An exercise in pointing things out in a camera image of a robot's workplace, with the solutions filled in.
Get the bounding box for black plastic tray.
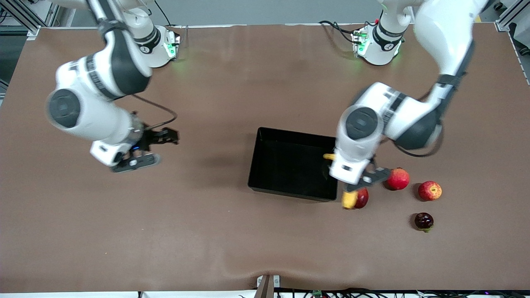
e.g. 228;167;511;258
248;127;340;202

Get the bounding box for yellow banana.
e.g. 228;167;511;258
323;153;358;210

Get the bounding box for red yellow apple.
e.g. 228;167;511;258
418;180;443;202

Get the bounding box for brown table mat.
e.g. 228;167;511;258
0;23;530;293

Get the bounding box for red yellow mango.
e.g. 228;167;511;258
354;187;369;209

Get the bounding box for red round apple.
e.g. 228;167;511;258
386;167;410;191

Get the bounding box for dark purple mangosteen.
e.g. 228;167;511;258
414;212;434;233

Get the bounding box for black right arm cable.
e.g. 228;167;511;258
132;94;178;131

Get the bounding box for black right base cable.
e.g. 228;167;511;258
154;0;173;26

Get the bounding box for aluminium frame profile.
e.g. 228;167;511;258
495;0;530;33
0;0;54;40

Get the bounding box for metal table edge bracket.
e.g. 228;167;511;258
255;274;281;298

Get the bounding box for black left base cables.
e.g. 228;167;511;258
318;20;357;44

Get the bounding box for black table edge cables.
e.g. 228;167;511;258
275;288;530;298

